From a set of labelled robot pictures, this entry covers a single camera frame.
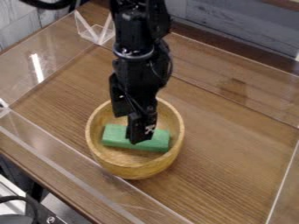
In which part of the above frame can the black metal table frame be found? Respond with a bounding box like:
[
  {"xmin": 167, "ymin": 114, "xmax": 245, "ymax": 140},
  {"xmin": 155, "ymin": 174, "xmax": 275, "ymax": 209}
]
[{"xmin": 0, "ymin": 156, "xmax": 90, "ymax": 224}]

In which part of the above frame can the brown wooden bowl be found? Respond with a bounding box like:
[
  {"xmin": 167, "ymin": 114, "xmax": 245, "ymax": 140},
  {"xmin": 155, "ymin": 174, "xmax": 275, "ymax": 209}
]
[{"xmin": 85, "ymin": 98, "xmax": 184, "ymax": 179}]

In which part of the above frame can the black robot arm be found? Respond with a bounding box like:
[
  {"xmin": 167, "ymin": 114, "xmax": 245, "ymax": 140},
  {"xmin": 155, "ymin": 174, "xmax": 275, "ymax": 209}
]
[{"xmin": 108, "ymin": 0, "xmax": 173, "ymax": 144}]

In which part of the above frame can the black cable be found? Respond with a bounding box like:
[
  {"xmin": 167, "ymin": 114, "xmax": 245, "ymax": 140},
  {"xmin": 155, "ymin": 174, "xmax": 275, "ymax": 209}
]
[{"xmin": 0, "ymin": 195, "xmax": 40, "ymax": 224}]

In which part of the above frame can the clear acrylic corner bracket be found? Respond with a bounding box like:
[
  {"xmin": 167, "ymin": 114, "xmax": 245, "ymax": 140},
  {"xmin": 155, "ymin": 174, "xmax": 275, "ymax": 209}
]
[{"xmin": 73, "ymin": 10, "xmax": 116, "ymax": 46}]

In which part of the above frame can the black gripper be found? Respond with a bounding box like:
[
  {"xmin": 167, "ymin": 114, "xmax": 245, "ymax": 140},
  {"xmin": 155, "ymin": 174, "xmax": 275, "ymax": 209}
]
[{"xmin": 108, "ymin": 49, "xmax": 172, "ymax": 144}]

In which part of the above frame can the clear acrylic tray wall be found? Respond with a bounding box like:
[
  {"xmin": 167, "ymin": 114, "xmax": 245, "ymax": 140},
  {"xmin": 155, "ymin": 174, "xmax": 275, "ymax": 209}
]
[{"xmin": 0, "ymin": 108, "xmax": 192, "ymax": 224}]

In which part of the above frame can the green rectangular block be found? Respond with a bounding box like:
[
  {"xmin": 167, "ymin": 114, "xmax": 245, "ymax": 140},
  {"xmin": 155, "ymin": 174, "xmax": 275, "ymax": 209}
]
[{"xmin": 100, "ymin": 123, "xmax": 171, "ymax": 152}]

